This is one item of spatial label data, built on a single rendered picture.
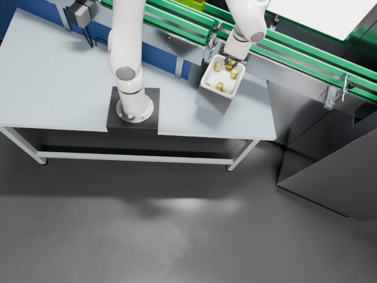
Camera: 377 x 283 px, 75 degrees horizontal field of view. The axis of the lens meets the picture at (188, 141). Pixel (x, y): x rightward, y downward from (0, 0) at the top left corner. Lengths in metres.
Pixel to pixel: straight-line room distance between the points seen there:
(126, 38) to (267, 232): 1.72
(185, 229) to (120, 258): 0.49
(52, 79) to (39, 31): 0.38
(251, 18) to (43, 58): 1.21
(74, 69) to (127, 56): 0.70
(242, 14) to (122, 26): 0.39
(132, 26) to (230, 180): 1.52
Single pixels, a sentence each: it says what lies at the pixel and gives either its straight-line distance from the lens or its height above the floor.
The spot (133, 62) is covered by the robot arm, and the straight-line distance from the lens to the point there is 0.94.
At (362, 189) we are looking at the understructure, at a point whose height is 0.55.
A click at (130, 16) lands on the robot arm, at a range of 0.87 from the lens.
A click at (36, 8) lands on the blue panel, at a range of 1.91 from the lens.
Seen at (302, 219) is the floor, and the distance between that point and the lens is 2.28.
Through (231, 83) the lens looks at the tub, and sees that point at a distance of 1.32.
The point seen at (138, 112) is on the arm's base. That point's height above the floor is 0.86.
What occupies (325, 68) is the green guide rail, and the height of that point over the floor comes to 1.11.
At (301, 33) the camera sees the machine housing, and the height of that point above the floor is 1.10.
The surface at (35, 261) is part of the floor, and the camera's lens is 2.06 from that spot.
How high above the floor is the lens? 1.92
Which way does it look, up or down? 64 degrees down
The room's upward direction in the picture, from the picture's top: 18 degrees clockwise
